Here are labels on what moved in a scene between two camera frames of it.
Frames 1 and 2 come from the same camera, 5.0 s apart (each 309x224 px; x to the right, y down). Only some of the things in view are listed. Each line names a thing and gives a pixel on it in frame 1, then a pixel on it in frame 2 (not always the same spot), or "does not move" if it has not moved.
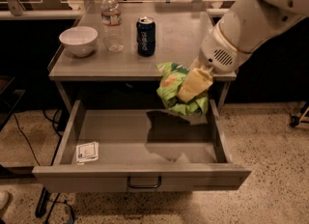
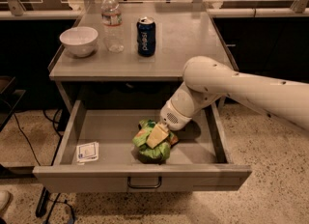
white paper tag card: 89,152 does not move
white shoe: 4,199 does not move
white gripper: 216,55 -> 175,117
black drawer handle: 144,186 does not move
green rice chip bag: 171,76 -> 147,154
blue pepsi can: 146,33 does not move
